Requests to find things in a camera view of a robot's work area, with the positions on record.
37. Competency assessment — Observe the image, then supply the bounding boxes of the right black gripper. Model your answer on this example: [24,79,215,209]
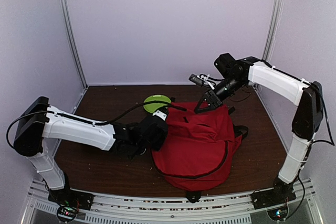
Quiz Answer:
[194,75,246,113]

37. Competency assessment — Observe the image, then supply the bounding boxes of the red backpack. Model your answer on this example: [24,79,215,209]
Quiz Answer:
[151,102,248,203]

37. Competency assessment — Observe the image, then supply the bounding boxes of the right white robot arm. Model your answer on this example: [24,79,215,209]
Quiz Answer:
[189,53,327,207]

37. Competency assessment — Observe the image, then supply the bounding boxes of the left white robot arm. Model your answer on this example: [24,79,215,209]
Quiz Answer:
[8,97,186,205]

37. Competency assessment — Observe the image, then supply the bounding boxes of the green plate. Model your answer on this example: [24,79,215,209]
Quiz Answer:
[143,94,171,113]

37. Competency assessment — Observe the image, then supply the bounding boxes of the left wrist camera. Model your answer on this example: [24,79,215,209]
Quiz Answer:
[152,106,169,121]

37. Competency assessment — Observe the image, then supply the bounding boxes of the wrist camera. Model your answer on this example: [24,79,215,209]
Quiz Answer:
[188,74,216,90]
[152,106,169,121]

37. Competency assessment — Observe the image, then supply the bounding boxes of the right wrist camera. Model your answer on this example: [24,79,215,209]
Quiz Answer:
[188,74,216,90]

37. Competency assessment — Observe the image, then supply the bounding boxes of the front aluminium rail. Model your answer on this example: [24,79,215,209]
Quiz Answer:
[22,176,323,224]

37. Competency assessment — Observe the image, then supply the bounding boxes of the right aluminium frame post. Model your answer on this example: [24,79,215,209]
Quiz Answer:
[257,0,284,61]

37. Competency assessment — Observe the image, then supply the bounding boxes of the aluminium frame post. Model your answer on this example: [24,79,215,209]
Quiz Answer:
[257,0,284,61]
[60,0,88,89]

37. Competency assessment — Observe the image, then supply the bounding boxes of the left aluminium frame post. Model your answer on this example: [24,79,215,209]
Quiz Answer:
[60,0,88,89]

